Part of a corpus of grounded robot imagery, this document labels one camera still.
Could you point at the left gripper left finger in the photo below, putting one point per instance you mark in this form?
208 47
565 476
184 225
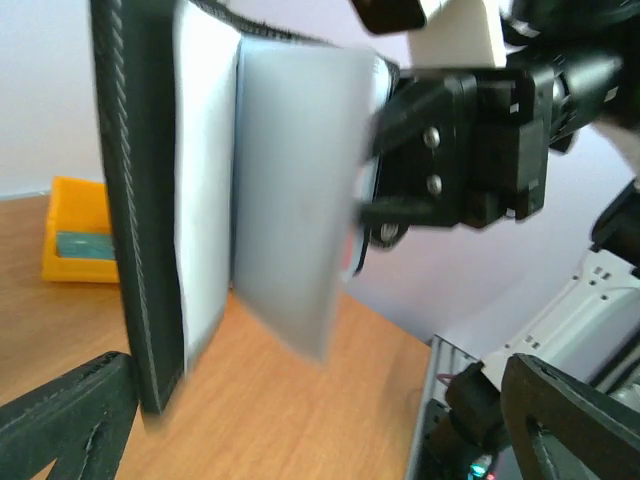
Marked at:
79 423

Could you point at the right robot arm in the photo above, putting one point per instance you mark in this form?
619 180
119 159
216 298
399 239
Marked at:
479 289

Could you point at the green card stack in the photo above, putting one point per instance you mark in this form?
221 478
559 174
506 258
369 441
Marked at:
80 245

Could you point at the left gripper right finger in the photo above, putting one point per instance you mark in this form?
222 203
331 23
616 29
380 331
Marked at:
560 426

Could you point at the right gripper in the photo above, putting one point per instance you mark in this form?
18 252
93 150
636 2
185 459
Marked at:
466 146

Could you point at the right circuit board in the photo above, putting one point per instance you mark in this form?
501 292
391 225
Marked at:
483 467

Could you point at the black card holder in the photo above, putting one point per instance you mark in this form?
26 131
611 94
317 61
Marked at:
234 154

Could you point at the yellow bin with green cards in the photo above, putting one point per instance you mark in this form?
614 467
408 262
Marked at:
78 206

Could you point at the front aluminium rail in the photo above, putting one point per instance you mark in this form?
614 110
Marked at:
446 358

